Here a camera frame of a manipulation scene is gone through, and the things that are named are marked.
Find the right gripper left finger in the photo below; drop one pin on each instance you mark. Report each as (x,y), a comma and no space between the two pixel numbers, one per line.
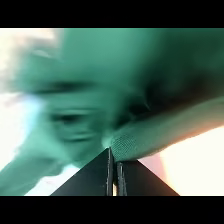
(90,180)

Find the green T-shirt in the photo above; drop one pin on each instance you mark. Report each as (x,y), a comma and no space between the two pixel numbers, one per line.
(110,76)

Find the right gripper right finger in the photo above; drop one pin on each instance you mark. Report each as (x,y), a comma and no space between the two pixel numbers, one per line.
(143,181)

